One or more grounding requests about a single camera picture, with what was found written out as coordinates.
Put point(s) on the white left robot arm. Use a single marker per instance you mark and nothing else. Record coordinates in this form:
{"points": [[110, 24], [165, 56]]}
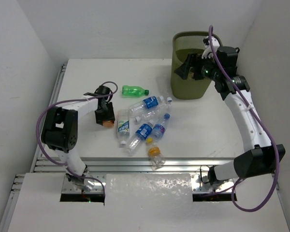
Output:
{"points": [[59, 134]]}

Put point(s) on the aluminium frame rail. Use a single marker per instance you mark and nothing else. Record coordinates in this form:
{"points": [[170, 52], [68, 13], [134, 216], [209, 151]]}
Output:
{"points": [[201, 132]]}

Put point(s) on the green plastic bottle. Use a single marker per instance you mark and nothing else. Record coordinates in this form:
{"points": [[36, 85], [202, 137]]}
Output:
{"points": [[134, 91]]}

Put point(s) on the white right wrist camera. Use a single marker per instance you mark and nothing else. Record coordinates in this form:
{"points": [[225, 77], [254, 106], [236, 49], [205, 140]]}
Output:
{"points": [[210, 48]]}

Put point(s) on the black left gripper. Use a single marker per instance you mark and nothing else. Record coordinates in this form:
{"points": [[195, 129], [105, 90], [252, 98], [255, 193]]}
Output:
{"points": [[105, 116]]}

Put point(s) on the olive green mesh bin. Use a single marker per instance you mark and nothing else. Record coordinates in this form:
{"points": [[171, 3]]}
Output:
{"points": [[186, 83]]}

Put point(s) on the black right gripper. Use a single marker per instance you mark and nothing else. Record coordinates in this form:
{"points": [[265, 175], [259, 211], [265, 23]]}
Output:
{"points": [[183, 70]]}

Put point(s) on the clear bottle green-blue label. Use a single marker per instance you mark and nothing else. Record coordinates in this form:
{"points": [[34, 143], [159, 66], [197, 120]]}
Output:
{"points": [[123, 127]]}

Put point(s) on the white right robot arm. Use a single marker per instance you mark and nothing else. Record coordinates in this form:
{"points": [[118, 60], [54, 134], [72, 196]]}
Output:
{"points": [[260, 155]]}

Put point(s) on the small orange juice bottle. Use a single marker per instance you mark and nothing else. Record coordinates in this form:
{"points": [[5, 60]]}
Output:
{"points": [[108, 123]]}

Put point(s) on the clear bottle yellow-orange cap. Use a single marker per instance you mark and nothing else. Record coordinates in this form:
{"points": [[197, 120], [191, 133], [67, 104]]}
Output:
{"points": [[157, 160]]}

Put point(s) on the clear bottle dark blue label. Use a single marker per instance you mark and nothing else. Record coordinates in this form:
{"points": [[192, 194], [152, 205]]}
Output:
{"points": [[138, 138]]}

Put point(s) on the clear crumpled unlabelled bottle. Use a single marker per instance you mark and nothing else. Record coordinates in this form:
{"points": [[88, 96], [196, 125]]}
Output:
{"points": [[155, 112]]}

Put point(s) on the blue cap water bottle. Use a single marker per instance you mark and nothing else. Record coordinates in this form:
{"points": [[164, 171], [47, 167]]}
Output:
{"points": [[160, 127]]}

